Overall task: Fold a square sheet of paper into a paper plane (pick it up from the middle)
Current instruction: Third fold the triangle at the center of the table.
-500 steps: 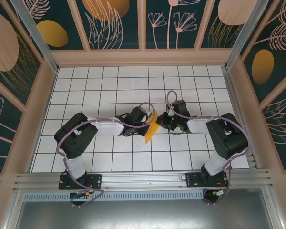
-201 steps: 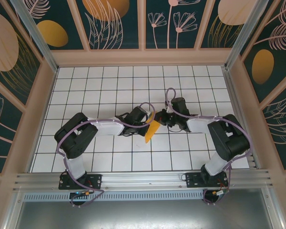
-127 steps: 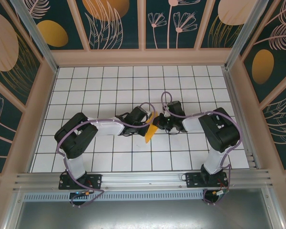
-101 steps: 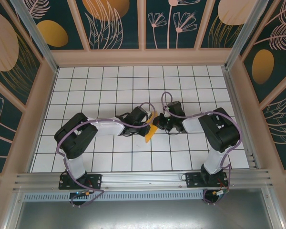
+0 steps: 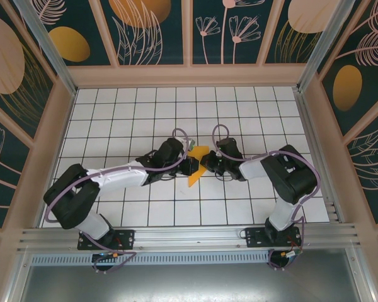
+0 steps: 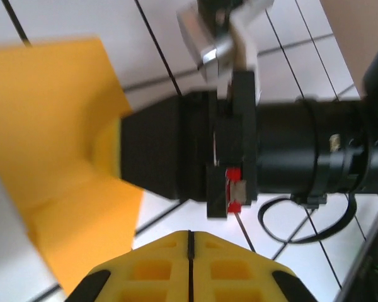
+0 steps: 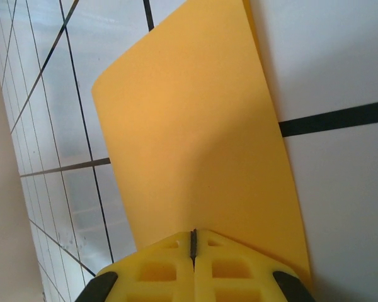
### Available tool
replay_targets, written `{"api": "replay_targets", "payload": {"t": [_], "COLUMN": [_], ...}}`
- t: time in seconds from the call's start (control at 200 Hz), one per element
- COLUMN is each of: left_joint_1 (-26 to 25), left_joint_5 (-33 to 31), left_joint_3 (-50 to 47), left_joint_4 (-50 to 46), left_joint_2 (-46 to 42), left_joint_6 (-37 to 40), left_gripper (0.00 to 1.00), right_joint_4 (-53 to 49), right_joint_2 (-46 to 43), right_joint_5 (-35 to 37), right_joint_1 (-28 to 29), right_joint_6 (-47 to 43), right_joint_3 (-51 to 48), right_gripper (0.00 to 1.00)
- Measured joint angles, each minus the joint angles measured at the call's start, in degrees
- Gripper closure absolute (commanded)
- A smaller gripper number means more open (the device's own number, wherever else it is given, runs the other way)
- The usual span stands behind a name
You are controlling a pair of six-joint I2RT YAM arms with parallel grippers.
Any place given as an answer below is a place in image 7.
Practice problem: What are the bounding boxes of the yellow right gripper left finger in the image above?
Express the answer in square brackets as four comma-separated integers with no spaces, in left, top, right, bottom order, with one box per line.
[75,229,196,302]

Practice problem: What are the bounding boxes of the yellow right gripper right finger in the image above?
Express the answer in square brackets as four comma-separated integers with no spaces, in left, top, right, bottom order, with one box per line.
[191,228,316,302]

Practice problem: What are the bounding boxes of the orange cloth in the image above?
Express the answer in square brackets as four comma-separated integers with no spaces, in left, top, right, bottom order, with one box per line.
[91,0,312,284]

